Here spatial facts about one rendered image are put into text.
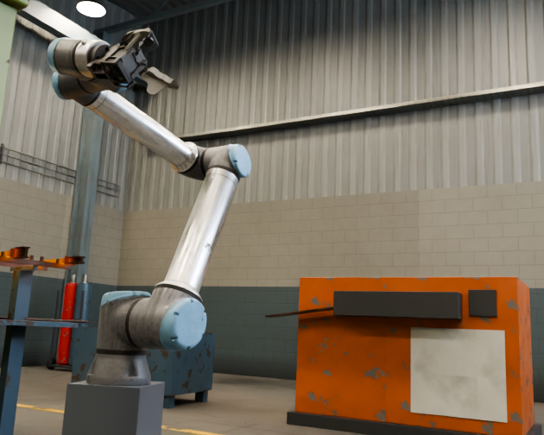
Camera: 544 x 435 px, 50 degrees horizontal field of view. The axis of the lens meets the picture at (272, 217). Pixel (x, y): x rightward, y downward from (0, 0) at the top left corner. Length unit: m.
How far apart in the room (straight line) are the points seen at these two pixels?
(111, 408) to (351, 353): 3.44
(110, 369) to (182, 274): 0.34
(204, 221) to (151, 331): 0.38
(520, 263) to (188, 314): 7.45
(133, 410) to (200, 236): 0.54
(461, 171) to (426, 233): 1.07
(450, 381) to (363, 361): 0.71
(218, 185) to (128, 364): 0.62
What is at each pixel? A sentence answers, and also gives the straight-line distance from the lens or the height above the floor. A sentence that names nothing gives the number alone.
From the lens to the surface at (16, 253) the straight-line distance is 2.52.
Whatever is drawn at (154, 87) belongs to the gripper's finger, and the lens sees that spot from 1.43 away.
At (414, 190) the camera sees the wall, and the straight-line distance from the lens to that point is 9.32.
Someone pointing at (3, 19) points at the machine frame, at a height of 2.21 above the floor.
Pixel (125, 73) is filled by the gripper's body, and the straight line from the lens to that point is 1.41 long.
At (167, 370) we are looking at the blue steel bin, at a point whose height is 0.35.
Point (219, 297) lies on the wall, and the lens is 10.52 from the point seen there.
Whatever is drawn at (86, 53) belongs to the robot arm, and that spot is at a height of 1.40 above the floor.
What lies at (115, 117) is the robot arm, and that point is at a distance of 1.83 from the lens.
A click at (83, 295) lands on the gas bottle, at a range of 9.72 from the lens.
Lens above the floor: 0.78
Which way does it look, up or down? 11 degrees up
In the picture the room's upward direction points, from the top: 3 degrees clockwise
